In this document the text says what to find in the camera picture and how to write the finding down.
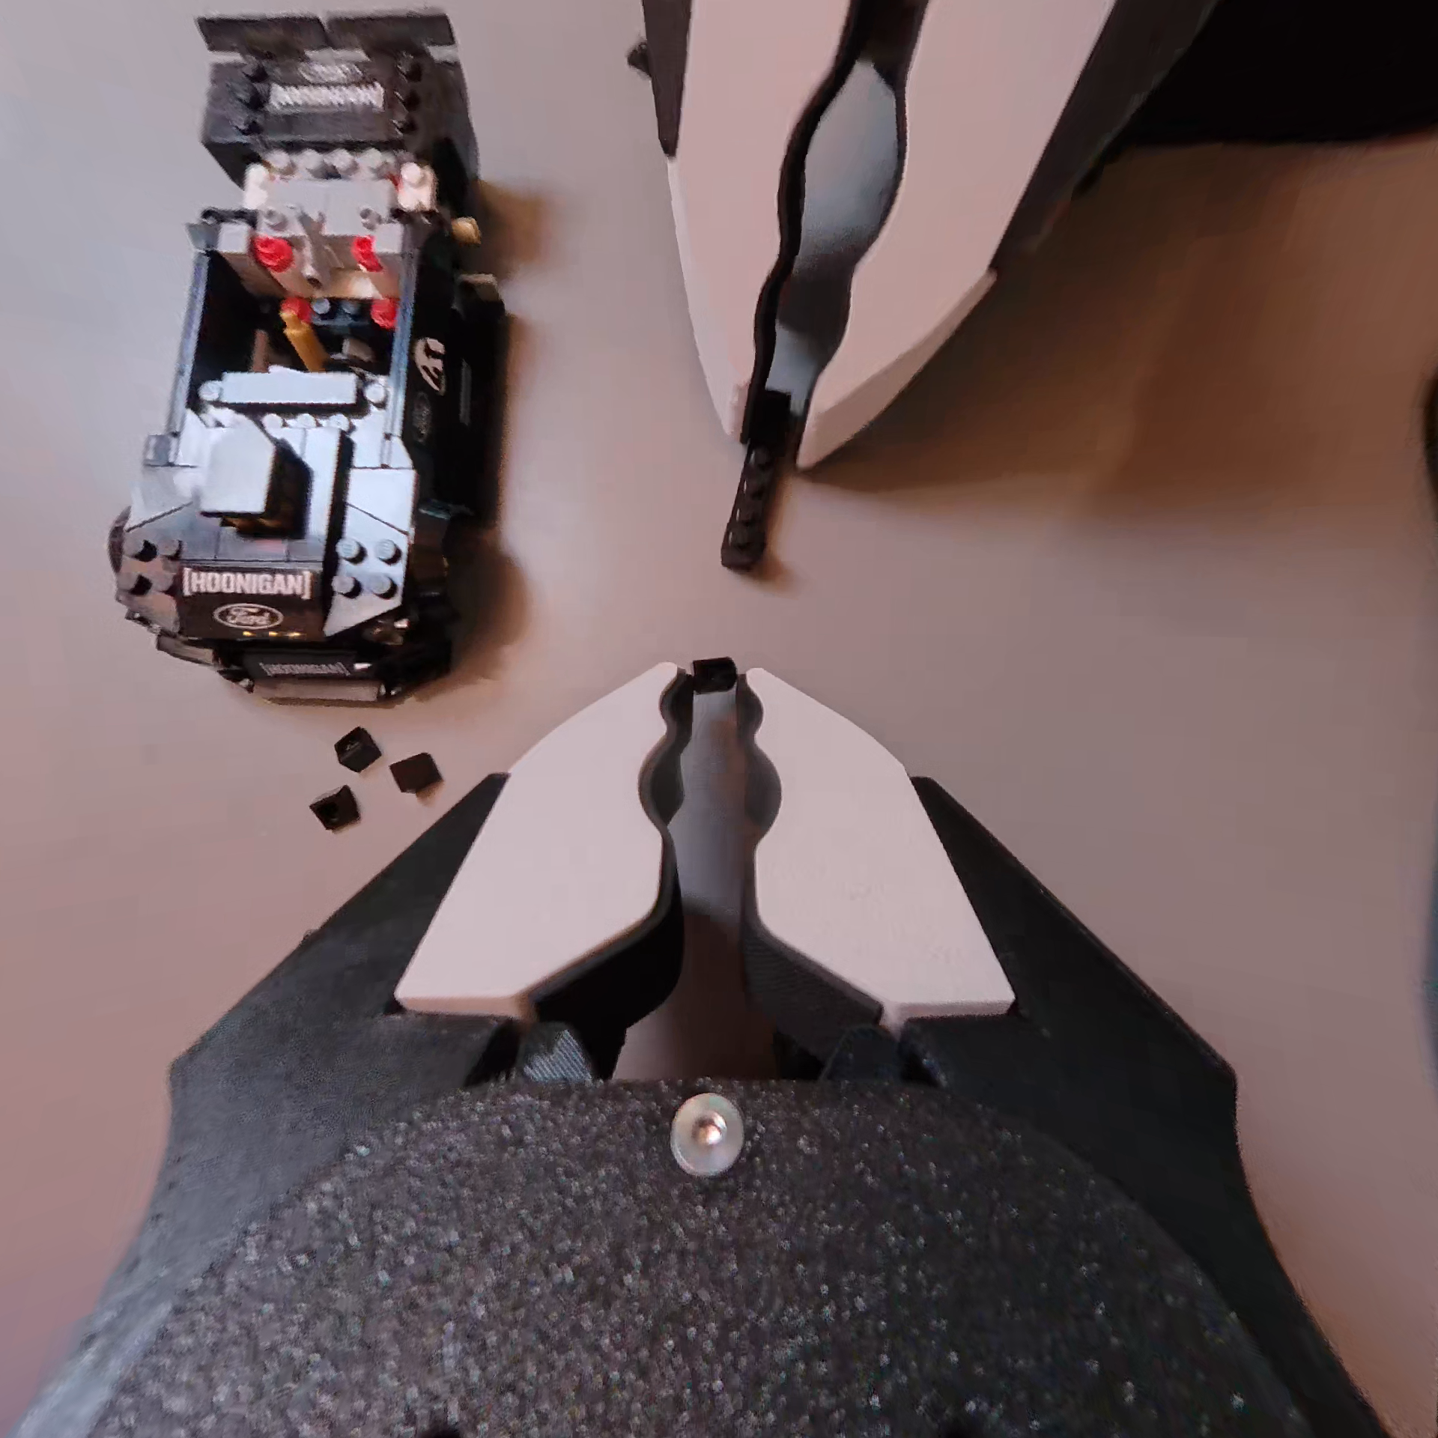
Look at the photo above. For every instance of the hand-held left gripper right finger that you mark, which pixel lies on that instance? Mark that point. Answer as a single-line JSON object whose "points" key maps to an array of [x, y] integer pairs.
{"points": [[877, 889]]}

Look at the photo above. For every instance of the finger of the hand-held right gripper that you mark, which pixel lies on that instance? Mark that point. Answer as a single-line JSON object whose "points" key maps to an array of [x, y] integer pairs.
{"points": [[968, 158], [731, 180]]}

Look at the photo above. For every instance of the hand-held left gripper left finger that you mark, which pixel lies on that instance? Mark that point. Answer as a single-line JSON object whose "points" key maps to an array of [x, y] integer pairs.
{"points": [[540, 889]]}

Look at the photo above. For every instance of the tiny black lego slope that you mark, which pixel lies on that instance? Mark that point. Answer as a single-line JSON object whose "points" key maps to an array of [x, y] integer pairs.
{"points": [[713, 670]]}

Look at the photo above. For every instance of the black long lego plate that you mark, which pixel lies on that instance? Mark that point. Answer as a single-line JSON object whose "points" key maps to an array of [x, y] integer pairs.
{"points": [[757, 483]]}

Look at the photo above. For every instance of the black lego car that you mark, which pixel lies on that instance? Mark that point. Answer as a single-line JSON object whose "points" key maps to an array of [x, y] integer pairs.
{"points": [[293, 451]]}

